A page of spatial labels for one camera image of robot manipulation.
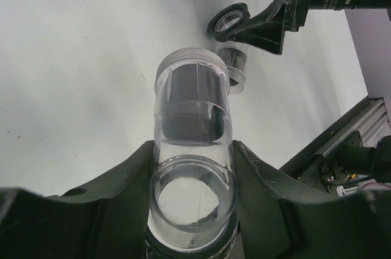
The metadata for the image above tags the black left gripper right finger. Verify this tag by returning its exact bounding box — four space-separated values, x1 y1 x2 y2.
233 141 390 258

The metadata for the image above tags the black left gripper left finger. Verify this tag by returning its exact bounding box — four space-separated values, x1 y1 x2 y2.
1 141 154 258

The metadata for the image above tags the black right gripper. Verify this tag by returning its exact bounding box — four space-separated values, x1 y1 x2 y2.
213 0 311 55

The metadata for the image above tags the clear elbow pipe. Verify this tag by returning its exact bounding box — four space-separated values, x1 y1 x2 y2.
146 48 238 258
207 3 250 95

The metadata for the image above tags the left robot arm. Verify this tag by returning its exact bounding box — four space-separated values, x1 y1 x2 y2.
1 133 390 258

